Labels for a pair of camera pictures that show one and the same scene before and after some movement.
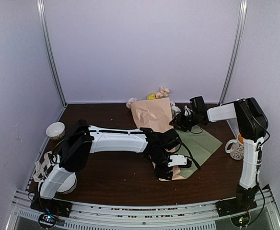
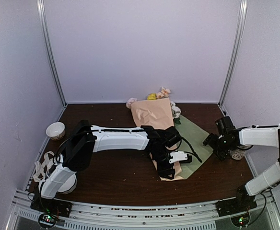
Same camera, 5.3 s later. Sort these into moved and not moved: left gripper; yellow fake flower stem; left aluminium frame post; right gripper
Moved: right gripper
Not moved: left gripper; left aluminium frame post; yellow fake flower stem
